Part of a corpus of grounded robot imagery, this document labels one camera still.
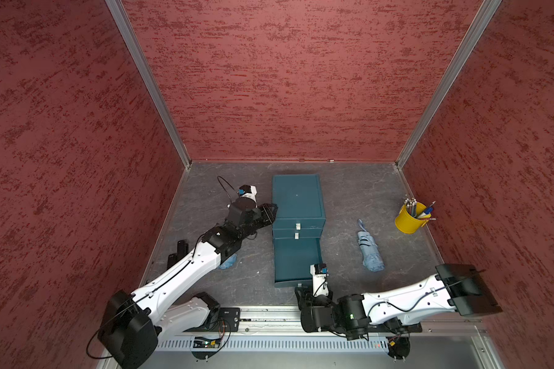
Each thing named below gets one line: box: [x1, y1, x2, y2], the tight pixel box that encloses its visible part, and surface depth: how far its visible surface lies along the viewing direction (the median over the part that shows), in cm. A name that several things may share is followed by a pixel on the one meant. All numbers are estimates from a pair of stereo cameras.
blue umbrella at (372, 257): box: [357, 218, 385, 273], surface depth 88 cm
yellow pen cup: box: [394, 202, 431, 235], surface depth 92 cm
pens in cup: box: [403, 197, 438, 221], surface depth 89 cm
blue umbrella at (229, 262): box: [218, 253, 237, 270], surface depth 86 cm
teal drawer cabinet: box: [271, 174, 327, 289], surface depth 83 cm
